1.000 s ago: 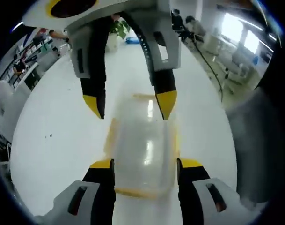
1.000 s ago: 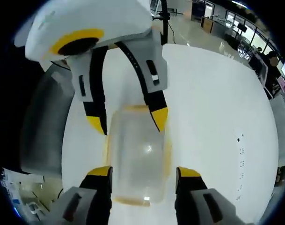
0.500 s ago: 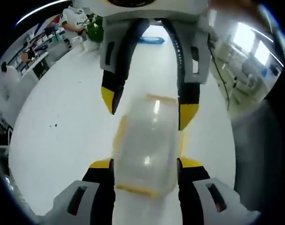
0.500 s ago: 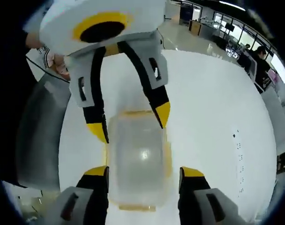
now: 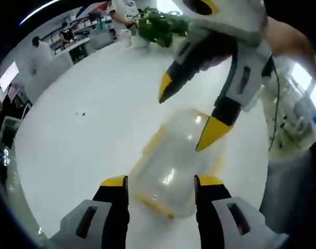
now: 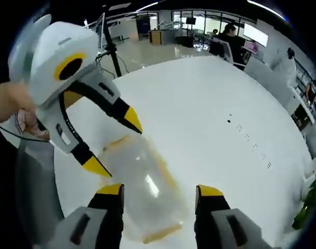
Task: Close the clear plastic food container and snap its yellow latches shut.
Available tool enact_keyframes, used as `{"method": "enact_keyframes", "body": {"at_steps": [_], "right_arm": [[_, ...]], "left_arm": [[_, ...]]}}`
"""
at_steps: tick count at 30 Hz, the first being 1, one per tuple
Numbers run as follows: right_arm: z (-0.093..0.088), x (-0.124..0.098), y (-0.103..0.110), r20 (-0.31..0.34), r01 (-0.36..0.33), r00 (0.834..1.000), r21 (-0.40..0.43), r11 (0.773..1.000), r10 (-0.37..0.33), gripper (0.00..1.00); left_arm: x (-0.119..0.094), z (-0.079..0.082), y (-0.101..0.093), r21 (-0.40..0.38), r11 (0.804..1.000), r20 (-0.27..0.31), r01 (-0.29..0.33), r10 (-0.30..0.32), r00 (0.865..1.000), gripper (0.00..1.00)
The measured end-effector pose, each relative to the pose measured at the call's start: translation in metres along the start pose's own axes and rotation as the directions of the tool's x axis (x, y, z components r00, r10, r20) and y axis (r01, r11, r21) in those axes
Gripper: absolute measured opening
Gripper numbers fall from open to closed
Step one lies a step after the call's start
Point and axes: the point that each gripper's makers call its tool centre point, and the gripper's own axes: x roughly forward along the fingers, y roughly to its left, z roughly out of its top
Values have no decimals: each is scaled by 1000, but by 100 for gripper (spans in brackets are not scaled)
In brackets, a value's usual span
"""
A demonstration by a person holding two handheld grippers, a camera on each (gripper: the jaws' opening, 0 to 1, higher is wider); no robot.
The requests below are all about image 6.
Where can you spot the wooden cabinet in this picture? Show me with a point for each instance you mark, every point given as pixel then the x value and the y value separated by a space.
pixel 155 37

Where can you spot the person's left hand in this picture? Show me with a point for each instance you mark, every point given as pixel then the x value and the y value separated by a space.
pixel 10 101

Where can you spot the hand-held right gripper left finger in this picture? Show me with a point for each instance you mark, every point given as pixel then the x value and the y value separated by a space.
pixel 95 223

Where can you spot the black tripod stand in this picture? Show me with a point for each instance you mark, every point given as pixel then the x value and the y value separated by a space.
pixel 113 54

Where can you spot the potted green plant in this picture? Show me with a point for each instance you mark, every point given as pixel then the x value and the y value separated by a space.
pixel 312 205

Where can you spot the pink screen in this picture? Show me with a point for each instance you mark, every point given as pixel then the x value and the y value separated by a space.
pixel 252 48

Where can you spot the white office chair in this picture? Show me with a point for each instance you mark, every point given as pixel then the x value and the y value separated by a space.
pixel 227 52

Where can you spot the dark standing board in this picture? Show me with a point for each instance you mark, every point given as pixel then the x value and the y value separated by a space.
pixel 143 27

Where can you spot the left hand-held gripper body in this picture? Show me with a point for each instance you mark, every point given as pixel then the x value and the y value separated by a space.
pixel 64 52

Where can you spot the clear container with plastic buckle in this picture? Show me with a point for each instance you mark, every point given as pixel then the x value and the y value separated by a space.
pixel 147 166

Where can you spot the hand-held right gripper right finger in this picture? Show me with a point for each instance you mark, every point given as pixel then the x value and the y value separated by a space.
pixel 225 223

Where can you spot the bright white screen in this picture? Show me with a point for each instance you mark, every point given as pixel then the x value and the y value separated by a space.
pixel 255 35

